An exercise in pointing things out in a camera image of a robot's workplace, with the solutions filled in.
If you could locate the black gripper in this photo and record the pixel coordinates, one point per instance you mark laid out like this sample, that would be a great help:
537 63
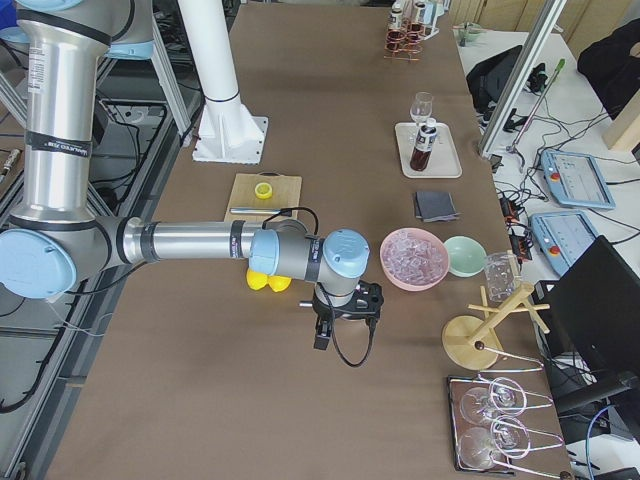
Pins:
323 317

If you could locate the tea bottle white cap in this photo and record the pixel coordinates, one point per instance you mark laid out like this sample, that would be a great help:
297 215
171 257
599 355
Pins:
396 16
418 13
423 146

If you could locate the copper wire bottle basket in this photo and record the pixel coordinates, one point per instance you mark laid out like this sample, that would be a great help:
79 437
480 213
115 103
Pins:
407 44

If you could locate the pink bowl of ice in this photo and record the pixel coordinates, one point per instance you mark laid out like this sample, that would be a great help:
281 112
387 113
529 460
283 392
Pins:
414 259

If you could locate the green bowl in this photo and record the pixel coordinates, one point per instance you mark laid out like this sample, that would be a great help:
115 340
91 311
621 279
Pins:
466 256

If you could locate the grey folded cloth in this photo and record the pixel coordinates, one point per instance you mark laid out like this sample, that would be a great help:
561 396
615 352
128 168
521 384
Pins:
433 206

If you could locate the wooden mug tree stand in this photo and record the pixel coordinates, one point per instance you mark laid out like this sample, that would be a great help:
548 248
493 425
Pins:
472 343

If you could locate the steel muddler black tip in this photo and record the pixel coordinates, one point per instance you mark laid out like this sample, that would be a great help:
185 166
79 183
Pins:
253 211

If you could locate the bamboo cutting board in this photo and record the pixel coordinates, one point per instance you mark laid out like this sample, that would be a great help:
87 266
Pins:
286 193

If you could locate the half lemon slice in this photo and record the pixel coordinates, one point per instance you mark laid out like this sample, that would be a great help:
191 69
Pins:
263 190

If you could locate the upside-down wine glass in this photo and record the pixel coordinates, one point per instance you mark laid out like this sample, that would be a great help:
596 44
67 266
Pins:
495 440
495 400

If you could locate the cream rabbit tray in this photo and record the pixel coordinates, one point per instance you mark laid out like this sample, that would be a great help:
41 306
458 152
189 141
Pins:
444 162

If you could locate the clear wine glass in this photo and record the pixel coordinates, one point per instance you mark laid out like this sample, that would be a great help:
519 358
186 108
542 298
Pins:
420 111

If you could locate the teach pendant tablet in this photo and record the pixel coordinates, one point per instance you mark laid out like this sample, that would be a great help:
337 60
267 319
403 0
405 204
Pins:
563 236
575 180

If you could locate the black monitor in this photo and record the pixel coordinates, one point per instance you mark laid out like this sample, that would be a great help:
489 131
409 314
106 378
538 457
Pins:
594 312

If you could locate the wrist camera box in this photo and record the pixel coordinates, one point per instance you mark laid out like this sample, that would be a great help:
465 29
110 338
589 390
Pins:
323 332

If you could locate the black frame box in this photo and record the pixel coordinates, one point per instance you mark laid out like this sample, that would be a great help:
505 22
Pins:
455 387

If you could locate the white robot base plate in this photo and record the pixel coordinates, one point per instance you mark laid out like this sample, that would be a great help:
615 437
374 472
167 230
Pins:
228 132

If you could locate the aluminium frame post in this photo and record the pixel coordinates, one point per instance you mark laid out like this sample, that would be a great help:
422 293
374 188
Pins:
536 39

